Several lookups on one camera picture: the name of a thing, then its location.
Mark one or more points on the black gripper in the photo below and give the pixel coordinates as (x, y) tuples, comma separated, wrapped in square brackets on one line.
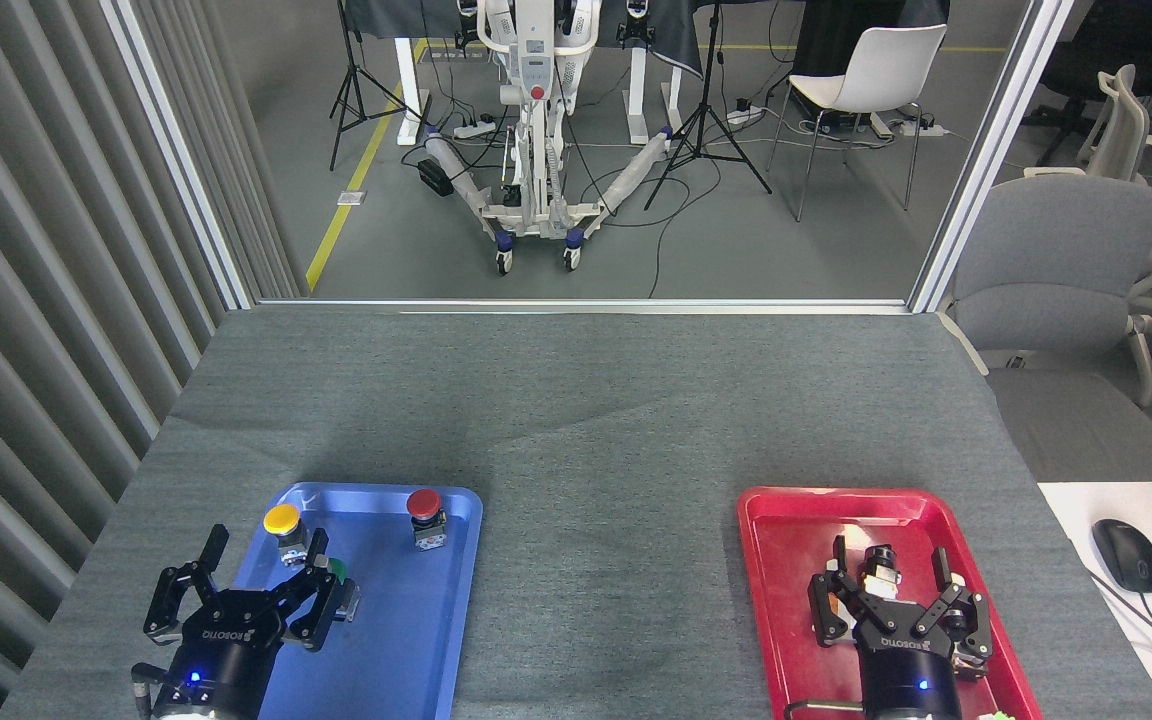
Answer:
[(231, 650), (906, 670)]

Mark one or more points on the green push button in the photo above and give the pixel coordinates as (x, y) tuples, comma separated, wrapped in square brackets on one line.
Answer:
[(348, 602)]

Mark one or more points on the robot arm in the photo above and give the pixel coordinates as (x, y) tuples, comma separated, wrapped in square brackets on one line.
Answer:
[(186, 715)]

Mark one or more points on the yellow push button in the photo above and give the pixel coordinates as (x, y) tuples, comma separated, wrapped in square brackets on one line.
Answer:
[(282, 518)]

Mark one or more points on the red push button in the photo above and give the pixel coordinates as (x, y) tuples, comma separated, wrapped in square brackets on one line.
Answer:
[(424, 503)]

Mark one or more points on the red plastic tray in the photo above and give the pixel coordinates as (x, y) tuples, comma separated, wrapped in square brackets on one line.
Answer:
[(786, 600)]

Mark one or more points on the small green object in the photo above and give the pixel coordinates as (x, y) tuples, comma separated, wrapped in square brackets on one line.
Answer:
[(998, 716)]

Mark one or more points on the blue plastic tray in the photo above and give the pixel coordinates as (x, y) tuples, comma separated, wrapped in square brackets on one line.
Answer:
[(396, 620)]

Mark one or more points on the black computer mouse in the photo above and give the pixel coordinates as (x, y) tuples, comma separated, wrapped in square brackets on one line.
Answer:
[(1126, 555)]

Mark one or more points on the grey office chair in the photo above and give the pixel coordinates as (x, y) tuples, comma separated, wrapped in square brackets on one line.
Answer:
[(1056, 270)]

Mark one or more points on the metal floor plate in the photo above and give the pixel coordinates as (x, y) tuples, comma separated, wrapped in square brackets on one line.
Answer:
[(352, 198)]

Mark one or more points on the black power adapter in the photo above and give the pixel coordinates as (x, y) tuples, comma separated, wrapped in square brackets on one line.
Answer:
[(435, 177)]

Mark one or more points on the white power strip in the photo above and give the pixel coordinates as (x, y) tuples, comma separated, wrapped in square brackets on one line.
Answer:
[(473, 129), (744, 115), (916, 128)]

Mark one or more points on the black tripod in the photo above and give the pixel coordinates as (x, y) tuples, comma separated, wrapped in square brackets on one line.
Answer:
[(706, 120), (351, 90)]

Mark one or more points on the white plastic chair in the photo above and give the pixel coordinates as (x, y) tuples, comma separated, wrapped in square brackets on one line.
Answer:
[(881, 70)]

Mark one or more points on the white office chair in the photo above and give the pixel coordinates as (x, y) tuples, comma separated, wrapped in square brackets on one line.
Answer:
[(1126, 120)]

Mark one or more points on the white table leg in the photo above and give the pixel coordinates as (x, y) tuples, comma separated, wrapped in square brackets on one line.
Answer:
[(408, 90), (640, 95)]

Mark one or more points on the white stand on wheels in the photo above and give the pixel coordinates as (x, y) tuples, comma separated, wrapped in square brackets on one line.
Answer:
[(534, 90)]

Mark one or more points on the black office chair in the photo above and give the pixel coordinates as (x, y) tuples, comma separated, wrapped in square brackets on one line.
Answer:
[(1096, 50)]

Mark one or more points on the black selector switch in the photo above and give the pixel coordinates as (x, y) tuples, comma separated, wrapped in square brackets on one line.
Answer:
[(881, 572)]

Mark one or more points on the silver post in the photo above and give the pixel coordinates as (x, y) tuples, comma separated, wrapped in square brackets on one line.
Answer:
[(176, 150), (986, 150)]

